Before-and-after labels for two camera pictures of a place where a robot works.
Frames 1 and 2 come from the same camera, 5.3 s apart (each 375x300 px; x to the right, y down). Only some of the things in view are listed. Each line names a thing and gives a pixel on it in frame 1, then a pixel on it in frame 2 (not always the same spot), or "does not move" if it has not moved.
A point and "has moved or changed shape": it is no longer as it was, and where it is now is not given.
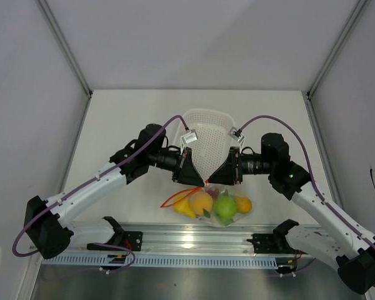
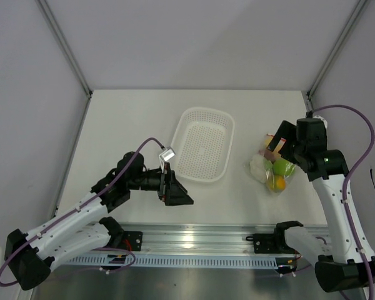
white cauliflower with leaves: (226, 217) has moved or changed shape
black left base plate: (133, 240) does not move
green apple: (225, 208) has moved or changed shape
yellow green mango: (244, 204) has moved or changed shape
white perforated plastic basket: (213, 142) does not move
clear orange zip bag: (215, 205) has moved or changed shape
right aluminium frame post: (357, 10) does not move
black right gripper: (229, 174) → (287, 130)
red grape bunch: (214, 193) has moved or changed shape
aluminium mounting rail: (165, 240) does not move
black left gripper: (184, 172) → (176, 194)
